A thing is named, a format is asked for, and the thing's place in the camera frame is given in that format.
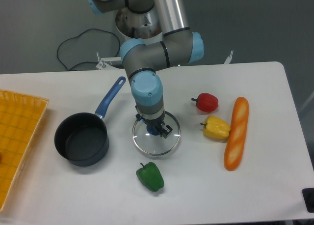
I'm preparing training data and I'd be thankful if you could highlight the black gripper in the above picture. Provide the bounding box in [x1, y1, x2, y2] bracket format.
[135, 106, 173, 139]

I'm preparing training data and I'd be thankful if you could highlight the green toy bell pepper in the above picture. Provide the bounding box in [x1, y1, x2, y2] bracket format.
[136, 162, 164, 192]

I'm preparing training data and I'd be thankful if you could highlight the black table corner object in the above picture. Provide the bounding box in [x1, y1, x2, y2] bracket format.
[302, 188, 314, 213]

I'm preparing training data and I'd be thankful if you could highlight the red toy bell pepper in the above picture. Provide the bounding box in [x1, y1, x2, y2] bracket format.
[191, 93, 219, 113]

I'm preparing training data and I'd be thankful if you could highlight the yellow woven basket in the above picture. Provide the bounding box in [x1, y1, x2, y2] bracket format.
[0, 89, 49, 211]

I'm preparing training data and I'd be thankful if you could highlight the black cable on floor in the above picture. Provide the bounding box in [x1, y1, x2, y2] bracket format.
[56, 28, 122, 71]

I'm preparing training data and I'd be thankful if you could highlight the glass lid with blue knob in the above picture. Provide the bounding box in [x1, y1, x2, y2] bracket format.
[132, 111, 181, 156]

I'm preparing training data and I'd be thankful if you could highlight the black saucepan with blue handle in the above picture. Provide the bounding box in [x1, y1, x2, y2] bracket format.
[54, 77, 126, 167]

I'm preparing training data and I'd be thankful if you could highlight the yellow toy bell pepper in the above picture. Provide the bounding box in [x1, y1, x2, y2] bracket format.
[201, 115, 231, 140]

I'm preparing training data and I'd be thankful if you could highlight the white table bracket right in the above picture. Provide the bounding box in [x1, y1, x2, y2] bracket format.
[224, 50, 234, 64]

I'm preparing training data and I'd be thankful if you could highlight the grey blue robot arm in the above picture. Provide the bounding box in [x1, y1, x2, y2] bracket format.
[88, 0, 204, 138]

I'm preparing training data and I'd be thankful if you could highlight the orange toy baguette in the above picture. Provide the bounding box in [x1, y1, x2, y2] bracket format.
[224, 97, 249, 171]

